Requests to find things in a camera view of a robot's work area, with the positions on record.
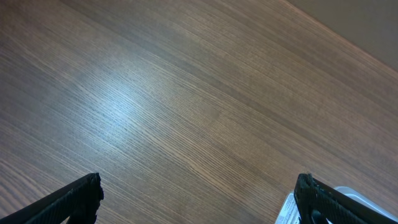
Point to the Hansaplast plaster box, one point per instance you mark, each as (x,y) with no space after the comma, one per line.
(289,213)

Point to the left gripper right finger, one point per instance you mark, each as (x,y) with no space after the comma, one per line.
(319,203)

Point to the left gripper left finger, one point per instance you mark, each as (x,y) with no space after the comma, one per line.
(75,203)

